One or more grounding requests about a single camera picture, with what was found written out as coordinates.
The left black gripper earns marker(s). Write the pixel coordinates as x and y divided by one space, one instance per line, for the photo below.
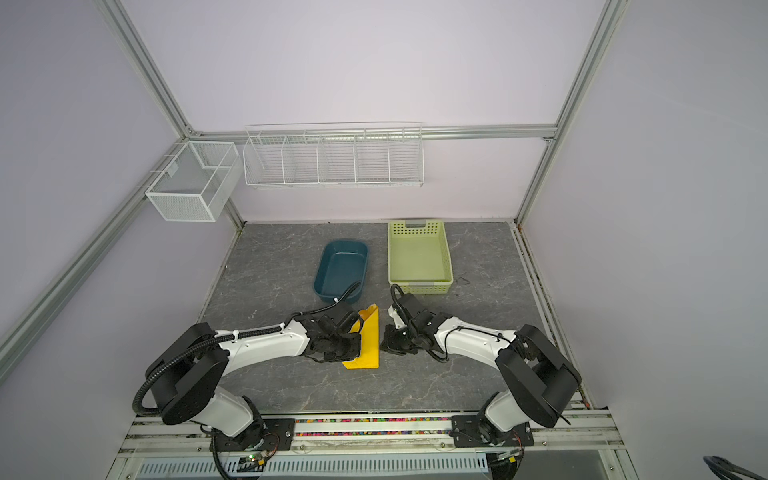
353 353

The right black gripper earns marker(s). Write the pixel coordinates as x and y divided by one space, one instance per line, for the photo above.
389 341

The yellow paper napkin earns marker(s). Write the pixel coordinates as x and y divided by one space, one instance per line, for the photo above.
369 329

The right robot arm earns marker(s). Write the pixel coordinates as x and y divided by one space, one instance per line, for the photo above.
540 381

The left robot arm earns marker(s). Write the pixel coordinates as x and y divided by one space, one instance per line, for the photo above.
183 383

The dark teal plastic tray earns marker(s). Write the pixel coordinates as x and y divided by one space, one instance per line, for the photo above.
343 262

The light green plastic basket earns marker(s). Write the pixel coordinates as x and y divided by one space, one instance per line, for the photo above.
419 258

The small white mesh basket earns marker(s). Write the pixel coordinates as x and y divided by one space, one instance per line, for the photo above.
197 182

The long white wire rack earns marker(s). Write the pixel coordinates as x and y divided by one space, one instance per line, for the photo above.
334 154

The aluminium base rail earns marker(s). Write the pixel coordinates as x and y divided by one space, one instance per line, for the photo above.
360 445

